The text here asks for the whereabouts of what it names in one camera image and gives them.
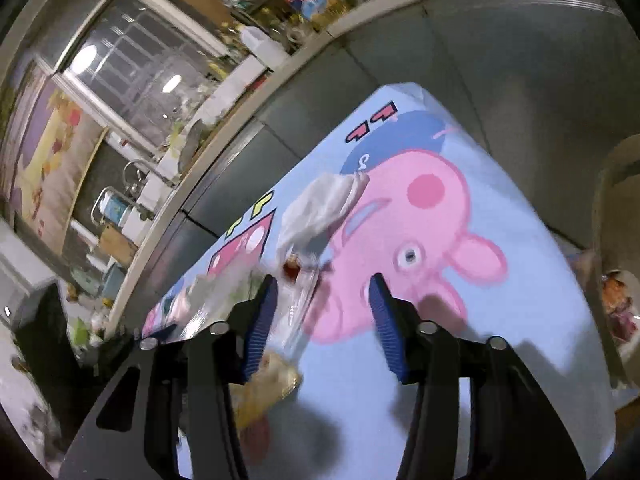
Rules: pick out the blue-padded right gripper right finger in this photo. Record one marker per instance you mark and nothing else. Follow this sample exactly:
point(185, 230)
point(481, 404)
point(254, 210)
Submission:
point(515, 431)

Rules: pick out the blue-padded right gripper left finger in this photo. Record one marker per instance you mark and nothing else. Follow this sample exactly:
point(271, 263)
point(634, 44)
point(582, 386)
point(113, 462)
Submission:
point(132, 430)

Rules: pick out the clear plastic wrapper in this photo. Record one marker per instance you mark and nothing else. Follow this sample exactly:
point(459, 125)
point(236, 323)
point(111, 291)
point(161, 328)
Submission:
point(210, 298)

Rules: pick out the yellow snack wrapper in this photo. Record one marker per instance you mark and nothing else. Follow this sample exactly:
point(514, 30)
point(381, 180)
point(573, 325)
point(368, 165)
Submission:
point(274, 381)

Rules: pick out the white tissue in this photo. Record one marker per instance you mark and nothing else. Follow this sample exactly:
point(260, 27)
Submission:
point(323, 204)

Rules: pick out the beige trash bin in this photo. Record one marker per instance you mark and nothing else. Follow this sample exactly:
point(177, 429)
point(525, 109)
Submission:
point(615, 237)

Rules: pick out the kitchen window with grille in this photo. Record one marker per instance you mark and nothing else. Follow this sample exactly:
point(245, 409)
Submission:
point(145, 66)

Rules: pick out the blue kettle jug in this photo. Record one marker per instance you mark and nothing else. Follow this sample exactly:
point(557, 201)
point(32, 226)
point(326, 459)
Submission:
point(111, 206)

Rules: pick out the chrome sink faucet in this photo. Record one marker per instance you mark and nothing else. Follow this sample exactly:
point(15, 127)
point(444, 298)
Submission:
point(136, 173)

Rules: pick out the blue cartoon pig tablecloth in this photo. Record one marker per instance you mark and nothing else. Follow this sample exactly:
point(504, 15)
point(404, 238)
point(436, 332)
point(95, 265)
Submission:
point(451, 233)

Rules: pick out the white plastic jug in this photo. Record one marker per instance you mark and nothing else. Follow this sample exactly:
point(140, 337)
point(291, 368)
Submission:
point(268, 51)

